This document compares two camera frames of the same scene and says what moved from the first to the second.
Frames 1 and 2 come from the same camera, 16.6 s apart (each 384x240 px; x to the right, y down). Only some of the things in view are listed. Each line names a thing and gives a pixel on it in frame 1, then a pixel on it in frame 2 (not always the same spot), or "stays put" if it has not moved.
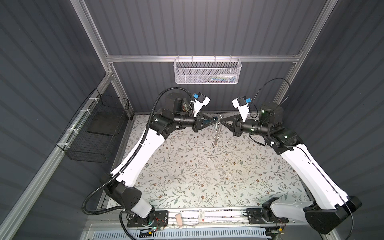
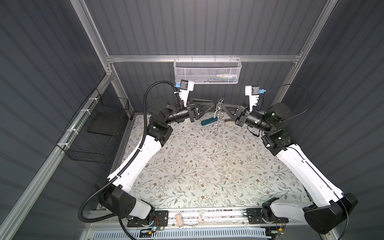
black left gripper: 198,122 -> 193,112
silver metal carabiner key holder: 218,130 -> 218,108
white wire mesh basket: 207,70 stays put
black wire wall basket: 90,136 stays put
